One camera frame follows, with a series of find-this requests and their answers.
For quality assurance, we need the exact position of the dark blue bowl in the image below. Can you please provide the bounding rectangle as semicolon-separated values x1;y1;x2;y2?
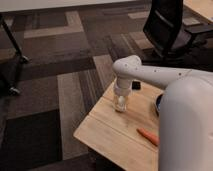
155;94;163;116

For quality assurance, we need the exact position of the black office chair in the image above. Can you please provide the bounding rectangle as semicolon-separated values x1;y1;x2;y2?
143;0;213;62

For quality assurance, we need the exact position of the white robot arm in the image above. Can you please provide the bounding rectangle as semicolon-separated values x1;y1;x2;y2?
113;55;213;171

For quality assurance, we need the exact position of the white sponge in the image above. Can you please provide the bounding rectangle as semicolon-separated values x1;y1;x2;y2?
118;96;123;112

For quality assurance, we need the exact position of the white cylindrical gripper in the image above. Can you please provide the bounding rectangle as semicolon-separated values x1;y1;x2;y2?
113;79;132;112

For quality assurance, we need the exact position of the small black block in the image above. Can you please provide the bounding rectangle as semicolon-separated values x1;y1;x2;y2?
132;81;141;90

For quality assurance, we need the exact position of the wooden desk top corner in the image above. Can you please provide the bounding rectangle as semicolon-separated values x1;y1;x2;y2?
184;0;213;22

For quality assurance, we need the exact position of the orange carrot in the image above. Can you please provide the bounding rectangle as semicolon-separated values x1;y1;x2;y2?
137;128;159;146

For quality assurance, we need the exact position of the black chair base left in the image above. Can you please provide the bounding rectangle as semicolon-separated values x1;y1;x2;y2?
0;13;29;95

